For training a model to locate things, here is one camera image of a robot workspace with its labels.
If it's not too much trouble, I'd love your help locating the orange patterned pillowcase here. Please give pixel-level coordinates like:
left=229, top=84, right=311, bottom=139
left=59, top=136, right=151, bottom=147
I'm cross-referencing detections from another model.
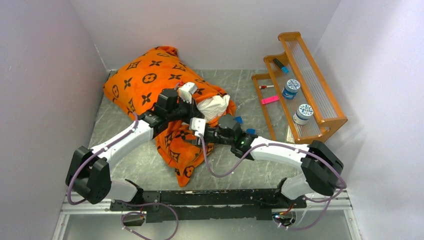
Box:
left=102, top=45, right=237, bottom=188

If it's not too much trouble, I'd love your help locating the blue block front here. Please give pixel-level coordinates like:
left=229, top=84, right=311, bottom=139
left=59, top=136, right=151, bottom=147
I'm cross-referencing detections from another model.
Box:
left=245, top=128, right=256, bottom=135

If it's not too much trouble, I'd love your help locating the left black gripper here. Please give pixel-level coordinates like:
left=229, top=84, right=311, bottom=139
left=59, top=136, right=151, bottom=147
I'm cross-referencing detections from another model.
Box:
left=166, top=95, right=204, bottom=124

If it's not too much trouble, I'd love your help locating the red white pen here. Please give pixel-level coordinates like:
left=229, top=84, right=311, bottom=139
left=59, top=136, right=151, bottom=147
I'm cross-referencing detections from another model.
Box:
left=259, top=85, right=275, bottom=90

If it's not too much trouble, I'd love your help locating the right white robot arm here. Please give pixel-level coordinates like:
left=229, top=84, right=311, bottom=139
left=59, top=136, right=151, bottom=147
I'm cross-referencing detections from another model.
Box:
left=190, top=115, right=347, bottom=208

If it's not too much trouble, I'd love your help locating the black marker blue cap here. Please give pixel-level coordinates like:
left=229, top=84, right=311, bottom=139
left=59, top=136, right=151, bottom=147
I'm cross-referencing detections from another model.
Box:
left=272, top=58, right=290, bottom=74

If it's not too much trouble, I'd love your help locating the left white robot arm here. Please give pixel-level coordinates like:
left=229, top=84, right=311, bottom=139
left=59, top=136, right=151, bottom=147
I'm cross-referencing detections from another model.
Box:
left=65, top=82, right=203, bottom=210

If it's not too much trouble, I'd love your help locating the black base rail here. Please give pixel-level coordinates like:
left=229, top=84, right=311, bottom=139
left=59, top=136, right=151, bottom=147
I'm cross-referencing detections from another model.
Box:
left=109, top=188, right=307, bottom=223

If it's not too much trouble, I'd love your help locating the orange wooden rack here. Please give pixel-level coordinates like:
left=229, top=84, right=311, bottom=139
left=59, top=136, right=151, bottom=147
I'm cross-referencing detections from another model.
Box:
left=251, top=32, right=348, bottom=144

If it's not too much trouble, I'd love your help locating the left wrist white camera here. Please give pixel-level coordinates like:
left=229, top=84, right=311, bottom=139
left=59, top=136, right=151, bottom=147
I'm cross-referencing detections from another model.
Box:
left=177, top=82, right=198, bottom=104

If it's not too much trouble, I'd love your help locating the blue white round jar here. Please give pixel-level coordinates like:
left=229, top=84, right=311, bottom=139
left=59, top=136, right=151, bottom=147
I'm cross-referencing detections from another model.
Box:
left=282, top=79, right=301, bottom=100

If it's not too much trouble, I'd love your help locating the white box under rack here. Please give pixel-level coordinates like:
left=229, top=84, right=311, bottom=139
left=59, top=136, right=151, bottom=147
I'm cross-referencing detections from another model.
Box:
left=285, top=126, right=295, bottom=144

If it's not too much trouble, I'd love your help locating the blue block near pillow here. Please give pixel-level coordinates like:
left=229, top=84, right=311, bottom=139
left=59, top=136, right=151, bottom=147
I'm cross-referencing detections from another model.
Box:
left=234, top=116, right=243, bottom=125

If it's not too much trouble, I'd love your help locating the white pillow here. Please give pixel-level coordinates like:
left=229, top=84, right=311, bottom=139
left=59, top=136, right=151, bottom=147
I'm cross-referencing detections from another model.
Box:
left=196, top=95, right=230, bottom=122

